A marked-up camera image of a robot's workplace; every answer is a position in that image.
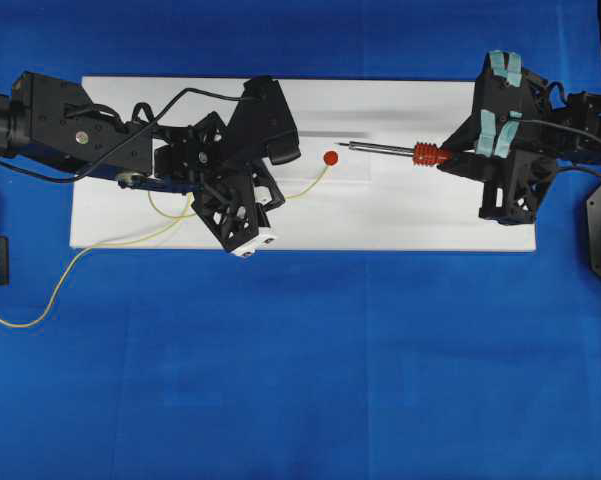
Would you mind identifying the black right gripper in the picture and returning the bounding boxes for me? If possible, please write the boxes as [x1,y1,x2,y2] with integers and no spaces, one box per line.
[437,50,558,224]

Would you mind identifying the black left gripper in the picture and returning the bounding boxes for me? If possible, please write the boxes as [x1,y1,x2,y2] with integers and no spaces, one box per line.
[149,76,301,258]

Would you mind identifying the yellow solder wire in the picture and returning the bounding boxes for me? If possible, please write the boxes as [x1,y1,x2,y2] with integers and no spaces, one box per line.
[0,164,332,330]

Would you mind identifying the red handled soldering iron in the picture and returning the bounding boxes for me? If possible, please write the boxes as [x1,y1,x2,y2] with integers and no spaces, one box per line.
[339,141,453,167]

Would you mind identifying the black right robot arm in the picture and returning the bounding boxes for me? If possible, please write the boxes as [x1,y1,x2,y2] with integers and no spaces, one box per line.
[423,2,601,225]

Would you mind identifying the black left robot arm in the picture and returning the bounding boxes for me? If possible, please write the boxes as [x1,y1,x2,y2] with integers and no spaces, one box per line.
[0,72,301,258]

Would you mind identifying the right red dot mark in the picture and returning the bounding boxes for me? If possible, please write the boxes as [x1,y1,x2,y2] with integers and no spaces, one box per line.
[323,150,339,167]

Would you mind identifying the small raised white board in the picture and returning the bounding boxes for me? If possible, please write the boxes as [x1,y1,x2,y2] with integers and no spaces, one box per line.
[271,130,371,183]

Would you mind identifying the large white foam board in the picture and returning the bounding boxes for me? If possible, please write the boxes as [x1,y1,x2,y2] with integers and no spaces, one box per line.
[70,76,536,252]

